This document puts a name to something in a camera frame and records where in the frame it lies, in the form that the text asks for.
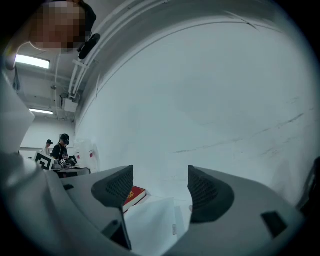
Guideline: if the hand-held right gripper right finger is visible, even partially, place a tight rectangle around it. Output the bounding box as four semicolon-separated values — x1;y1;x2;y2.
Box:
169;164;306;256

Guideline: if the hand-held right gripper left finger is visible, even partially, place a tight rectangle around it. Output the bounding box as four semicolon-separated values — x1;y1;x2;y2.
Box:
59;164;135;251

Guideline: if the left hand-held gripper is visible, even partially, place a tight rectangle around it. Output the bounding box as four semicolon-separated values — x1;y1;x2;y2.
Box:
33;150;63;172

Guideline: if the white box with lid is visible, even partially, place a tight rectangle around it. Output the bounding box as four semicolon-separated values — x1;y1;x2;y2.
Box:
123;196;193;256

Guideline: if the clear water jug red label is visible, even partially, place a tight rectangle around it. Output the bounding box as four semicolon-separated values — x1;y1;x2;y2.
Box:
74;138;101;174

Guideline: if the red hardcover book gold print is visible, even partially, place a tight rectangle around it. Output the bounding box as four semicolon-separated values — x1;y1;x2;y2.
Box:
122;186;147;214

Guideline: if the long ceiling light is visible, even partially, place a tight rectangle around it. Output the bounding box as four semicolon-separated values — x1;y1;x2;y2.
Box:
29;108;54;115
14;54;51;70

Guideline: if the white ceiling junction box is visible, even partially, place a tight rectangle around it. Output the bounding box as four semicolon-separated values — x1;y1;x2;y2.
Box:
61;94;80;114

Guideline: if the person's head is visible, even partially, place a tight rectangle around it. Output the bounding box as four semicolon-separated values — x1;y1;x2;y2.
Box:
4;0;88;71

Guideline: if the black head-mounted camera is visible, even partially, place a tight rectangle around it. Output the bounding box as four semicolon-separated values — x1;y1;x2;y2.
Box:
78;33;102;60

